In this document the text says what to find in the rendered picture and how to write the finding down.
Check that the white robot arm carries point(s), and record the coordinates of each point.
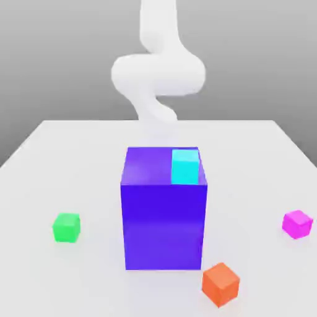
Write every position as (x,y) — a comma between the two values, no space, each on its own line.
(158,74)

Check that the small cyan cube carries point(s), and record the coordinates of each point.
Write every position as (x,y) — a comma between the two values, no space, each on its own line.
(185,168)

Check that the small green cube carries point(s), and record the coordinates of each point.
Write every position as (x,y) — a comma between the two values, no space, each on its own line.
(66,227)

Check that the small orange cube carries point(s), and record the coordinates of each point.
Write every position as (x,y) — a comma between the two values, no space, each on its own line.
(220,284)

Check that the small magenta cube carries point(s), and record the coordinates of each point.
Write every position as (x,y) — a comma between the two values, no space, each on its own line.
(297,224)

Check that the large purple box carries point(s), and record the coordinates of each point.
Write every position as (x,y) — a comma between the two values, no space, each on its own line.
(163,223)

